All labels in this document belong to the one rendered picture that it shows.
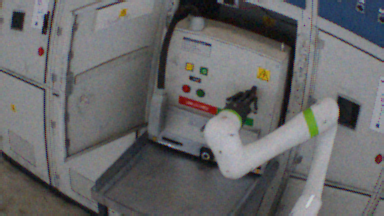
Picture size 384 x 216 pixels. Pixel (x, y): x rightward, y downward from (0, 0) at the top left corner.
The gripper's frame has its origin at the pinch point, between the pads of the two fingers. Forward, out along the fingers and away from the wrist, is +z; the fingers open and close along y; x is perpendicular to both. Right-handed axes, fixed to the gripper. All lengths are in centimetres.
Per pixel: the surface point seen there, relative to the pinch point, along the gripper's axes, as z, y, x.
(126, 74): 3, -55, -10
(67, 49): -40, -66, 17
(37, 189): 8, -134, -123
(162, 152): -1, -33, -38
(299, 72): 17.5, 17.3, 8.6
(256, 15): 79, -21, 7
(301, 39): 17.5, 16.6, 25.2
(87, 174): 16, -85, -86
